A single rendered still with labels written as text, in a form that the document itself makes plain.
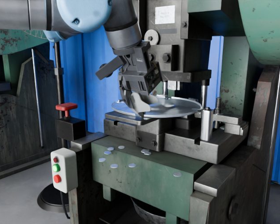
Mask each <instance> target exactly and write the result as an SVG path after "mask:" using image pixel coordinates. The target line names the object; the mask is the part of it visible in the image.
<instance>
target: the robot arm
mask: <svg viewBox="0 0 280 224"><path fill-rule="evenodd" d="M102 25H103V26H104V29H105V32H106V35H107V38H108V41H109V44H110V47H111V48H112V50H113V53H114V55H117V57H115V58H114V59H113V60H111V61H110V62H109V63H105V64H102V65H101V66H100V68H99V70H98V71H97V72H96V73H95V75H96V76H97V77H98V78H99V80H102V79H104V78H108V77H110V76H111V75H112V74H113V72H114V71H115V70H117V69H118V68H119V71H120V72H119V73H118V79H117V80H118V82H119V90H120V94H121V98H122V100H123V101H124V103H125V104H126V105H127V106H128V107H129V108H131V110H132V111H133V112H135V113H136V114H137V115H139V116H141V117H144V115H145V113H146V112H149V111H151V107H150V104H156V103H157V102H158V99H157V97H156V96H154V95H152V94H151V92H152V91H153V90H154V88H155V87H156V86H157V85H158V84H159V83H160V82H161V81H162V80H163V79H162V75H161V71H160V65H159V62H158V61H150V59H149V56H148V51H147V50H148V49H149V48H150V47H151V45H150V41H142V35H141V31H140V27H139V23H138V19H137V15H136V10H135V6H134V3H133V0H0V29H18V30H43V31H44V33H45V35H46V37H47V39H48V40H49V41H50V42H52V43H56V42H59V41H62V40H67V39H68V38H69V37H72V36H75V35H78V34H81V33H84V32H85V33H88V32H93V31H96V30H97V29H99V28H100V27H101V26H102Z"/></svg>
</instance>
